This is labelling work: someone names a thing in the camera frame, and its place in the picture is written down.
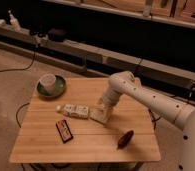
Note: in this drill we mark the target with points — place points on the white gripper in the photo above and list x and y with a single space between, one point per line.
106 103

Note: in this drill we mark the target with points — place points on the white sponge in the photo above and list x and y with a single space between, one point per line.
100 115

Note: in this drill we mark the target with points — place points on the white plastic bottle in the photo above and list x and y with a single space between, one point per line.
72 110

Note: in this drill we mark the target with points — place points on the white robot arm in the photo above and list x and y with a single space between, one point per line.
181 114

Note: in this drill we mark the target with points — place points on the dark red oblong object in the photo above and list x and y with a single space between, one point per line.
124 140

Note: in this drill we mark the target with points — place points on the green plate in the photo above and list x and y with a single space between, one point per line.
59 88

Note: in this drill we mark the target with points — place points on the red black candy bar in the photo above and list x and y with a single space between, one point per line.
64 131

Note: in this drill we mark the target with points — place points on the wooden table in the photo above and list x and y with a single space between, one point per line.
38 140

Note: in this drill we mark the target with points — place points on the white cup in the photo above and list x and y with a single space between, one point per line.
48 81

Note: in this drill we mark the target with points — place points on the black device on ledge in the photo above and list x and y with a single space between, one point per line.
57 35

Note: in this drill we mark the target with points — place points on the white spray bottle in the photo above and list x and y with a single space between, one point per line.
14 22

